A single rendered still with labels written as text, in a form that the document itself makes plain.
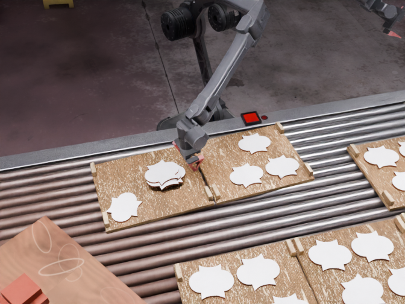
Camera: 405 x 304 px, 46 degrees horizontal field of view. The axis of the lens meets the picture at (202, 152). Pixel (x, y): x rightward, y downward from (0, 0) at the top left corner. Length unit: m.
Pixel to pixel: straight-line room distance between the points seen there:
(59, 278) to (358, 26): 4.09
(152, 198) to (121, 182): 0.15
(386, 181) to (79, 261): 1.19
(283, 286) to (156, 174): 0.63
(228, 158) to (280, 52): 2.58
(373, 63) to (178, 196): 3.00
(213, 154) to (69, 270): 0.77
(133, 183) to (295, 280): 0.71
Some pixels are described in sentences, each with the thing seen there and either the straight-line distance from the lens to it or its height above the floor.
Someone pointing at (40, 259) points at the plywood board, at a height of 1.04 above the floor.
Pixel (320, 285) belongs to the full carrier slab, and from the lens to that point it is 1.65.
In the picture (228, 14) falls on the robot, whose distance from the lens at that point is 2.48.
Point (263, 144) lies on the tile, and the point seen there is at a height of 0.95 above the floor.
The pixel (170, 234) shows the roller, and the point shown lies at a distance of 1.74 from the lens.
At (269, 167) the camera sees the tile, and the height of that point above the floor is 0.95.
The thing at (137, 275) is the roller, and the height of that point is 0.92.
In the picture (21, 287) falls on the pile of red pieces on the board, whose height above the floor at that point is 1.29.
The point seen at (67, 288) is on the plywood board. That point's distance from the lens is 1.53.
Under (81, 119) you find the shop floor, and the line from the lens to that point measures 3.74.
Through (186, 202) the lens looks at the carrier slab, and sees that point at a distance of 1.81.
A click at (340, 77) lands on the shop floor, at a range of 4.24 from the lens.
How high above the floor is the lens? 2.31
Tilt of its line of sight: 43 degrees down
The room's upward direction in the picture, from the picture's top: straight up
